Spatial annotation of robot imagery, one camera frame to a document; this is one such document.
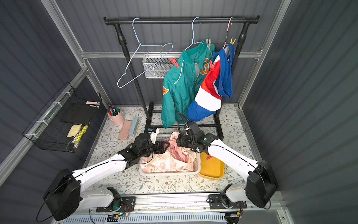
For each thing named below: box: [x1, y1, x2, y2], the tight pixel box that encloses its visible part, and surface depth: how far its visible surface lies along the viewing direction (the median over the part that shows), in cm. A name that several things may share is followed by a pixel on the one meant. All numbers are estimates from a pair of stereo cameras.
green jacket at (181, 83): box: [160, 40, 216, 129], surface depth 74 cm
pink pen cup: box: [107, 105, 125, 126], surface depth 103 cm
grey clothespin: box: [206, 38, 212, 50], surface depth 75 cm
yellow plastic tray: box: [198, 151, 225, 180], surface depth 88 cm
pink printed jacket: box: [139, 131, 198, 173], surface depth 82 cm
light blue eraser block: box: [128, 116, 140, 137], surface depth 103 cm
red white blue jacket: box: [186, 43, 235, 122], surface depth 71 cm
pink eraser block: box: [118, 120, 133, 141], surface depth 104 cm
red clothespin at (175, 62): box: [169, 57, 180, 69], surface depth 63 cm
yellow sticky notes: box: [66, 124, 83, 138], surface depth 73 cm
